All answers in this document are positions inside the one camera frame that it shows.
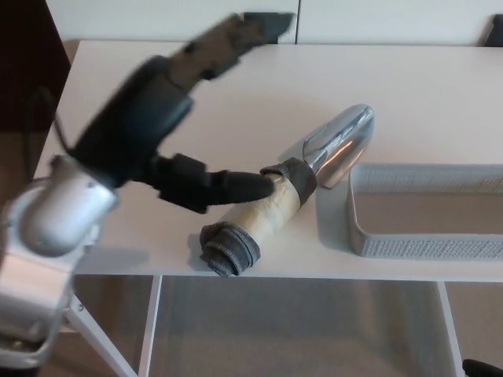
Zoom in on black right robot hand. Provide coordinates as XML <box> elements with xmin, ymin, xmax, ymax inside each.
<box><xmin>462</xmin><ymin>359</ymin><xmax>503</xmax><ymax>377</ymax></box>

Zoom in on grey mesh container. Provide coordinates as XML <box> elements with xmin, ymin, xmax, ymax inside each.
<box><xmin>345</xmin><ymin>163</ymin><xmax>503</xmax><ymax>260</ymax></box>

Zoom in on black chair back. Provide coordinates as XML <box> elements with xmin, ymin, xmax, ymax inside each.
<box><xmin>242</xmin><ymin>11</ymin><xmax>296</xmax><ymax>43</ymax></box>
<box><xmin>481</xmin><ymin>13</ymin><xmax>503</xmax><ymax>46</ymax></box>

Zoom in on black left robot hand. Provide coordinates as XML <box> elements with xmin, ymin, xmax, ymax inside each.
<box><xmin>70</xmin><ymin>11</ymin><xmax>298</xmax><ymax>215</ymax></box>

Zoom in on white cabinet fronts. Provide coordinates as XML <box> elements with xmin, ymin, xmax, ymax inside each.
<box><xmin>46</xmin><ymin>0</ymin><xmax>503</xmax><ymax>47</ymax></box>

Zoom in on silver shovel with taped handle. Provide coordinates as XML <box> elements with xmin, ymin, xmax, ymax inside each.
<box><xmin>198</xmin><ymin>104</ymin><xmax>376</xmax><ymax>279</ymax></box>

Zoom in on white desk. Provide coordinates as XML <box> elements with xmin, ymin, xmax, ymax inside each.
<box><xmin>33</xmin><ymin>38</ymin><xmax>503</xmax><ymax>377</ymax></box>

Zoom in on dark brown cabinet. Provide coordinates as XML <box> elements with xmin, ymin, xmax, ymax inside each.
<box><xmin>0</xmin><ymin>0</ymin><xmax>72</xmax><ymax>130</ymax></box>

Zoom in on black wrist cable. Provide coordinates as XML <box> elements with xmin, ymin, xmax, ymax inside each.
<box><xmin>25</xmin><ymin>86</ymin><xmax>75</xmax><ymax>178</ymax></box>

